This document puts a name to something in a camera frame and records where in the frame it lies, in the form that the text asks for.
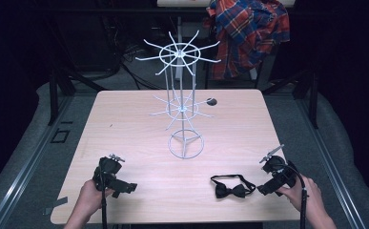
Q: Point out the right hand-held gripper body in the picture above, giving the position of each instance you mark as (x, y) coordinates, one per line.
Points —
(279, 173)

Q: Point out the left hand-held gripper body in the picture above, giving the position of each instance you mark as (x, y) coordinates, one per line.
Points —
(108, 171)

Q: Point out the black bow tie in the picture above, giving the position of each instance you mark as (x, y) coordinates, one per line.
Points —
(233, 191)

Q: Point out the person's left hand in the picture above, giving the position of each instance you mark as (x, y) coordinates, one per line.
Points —
(91, 198)

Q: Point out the person's right hand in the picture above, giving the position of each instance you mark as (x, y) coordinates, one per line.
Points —
(301, 194)

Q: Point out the grey tape strip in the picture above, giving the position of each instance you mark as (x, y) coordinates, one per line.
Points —
(56, 205)

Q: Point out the short black tape strip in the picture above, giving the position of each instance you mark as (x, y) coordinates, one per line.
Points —
(66, 122)

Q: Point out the red blue plaid shirt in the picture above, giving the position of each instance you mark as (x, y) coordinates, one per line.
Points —
(249, 35)

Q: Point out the aluminium floor rail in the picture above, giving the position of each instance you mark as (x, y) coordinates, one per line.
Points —
(23, 178)
(331, 171)

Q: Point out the black metal frame leg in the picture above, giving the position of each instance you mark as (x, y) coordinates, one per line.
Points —
(312, 98)
(54, 95)

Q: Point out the white table leg post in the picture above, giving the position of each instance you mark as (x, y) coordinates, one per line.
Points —
(179, 47)

